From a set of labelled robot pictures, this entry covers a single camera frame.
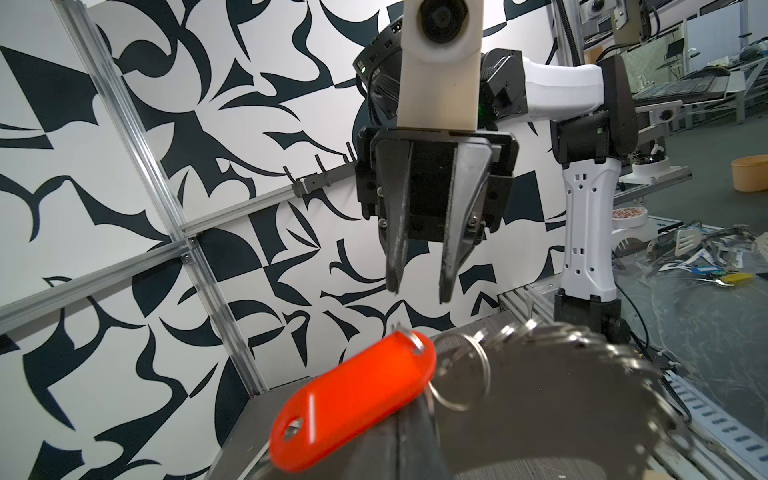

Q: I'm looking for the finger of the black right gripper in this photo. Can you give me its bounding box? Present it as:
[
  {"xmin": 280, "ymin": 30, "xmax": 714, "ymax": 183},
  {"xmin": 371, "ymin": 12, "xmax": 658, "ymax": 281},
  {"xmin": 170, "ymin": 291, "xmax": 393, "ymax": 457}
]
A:
[
  {"xmin": 373, "ymin": 138, "xmax": 412, "ymax": 294},
  {"xmin": 439, "ymin": 139, "xmax": 492, "ymax": 303}
]

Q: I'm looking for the white cable duct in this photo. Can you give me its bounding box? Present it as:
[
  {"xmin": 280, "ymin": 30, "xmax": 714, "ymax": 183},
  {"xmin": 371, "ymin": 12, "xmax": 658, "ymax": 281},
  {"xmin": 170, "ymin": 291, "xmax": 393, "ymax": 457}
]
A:
[{"xmin": 665, "ymin": 372, "xmax": 767, "ymax": 479}]

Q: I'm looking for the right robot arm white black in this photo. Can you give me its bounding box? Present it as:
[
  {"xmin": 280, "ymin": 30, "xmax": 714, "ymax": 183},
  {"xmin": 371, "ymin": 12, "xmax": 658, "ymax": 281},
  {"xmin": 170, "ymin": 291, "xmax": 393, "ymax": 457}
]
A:
[{"xmin": 353, "ymin": 3, "xmax": 638, "ymax": 334}]

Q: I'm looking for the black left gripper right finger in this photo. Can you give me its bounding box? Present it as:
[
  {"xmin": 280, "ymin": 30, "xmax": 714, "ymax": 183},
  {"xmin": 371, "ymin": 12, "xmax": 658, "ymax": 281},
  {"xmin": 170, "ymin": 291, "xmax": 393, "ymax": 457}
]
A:
[{"xmin": 398, "ymin": 398, "xmax": 450, "ymax": 480}]

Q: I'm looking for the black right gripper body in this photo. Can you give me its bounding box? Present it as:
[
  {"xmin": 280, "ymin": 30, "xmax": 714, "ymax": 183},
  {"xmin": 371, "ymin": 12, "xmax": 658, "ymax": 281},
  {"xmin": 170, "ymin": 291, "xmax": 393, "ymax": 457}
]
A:
[{"xmin": 355, "ymin": 127, "xmax": 519, "ymax": 242}]

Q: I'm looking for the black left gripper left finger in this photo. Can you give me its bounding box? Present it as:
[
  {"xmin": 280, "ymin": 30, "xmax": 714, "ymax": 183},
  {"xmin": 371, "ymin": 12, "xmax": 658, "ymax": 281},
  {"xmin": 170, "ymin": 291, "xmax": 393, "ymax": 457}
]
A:
[{"xmin": 342, "ymin": 414, "xmax": 400, "ymax": 480}]

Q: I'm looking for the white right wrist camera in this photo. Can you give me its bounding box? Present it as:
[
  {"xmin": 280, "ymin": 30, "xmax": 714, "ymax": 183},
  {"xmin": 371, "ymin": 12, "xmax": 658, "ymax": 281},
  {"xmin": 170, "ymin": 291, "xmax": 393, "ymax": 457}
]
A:
[{"xmin": 396, "ymin": 1, "xmax": 484, "ymax": 132}]

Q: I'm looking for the wall hook rail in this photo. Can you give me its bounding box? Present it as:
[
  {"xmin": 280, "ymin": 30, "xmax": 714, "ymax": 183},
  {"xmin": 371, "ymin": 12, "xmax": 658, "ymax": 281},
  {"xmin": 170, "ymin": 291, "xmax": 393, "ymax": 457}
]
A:
[{"xmin": 283, "ymin": 142, "xmax": 357, "ymax": 198}]

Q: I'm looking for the red plastic key tag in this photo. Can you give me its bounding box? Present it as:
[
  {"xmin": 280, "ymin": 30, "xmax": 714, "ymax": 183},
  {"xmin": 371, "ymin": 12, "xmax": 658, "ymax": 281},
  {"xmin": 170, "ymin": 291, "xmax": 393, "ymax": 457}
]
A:
[{"xmin": 269, "ymin": 330, "xmax": 437, "ymax": 473}]

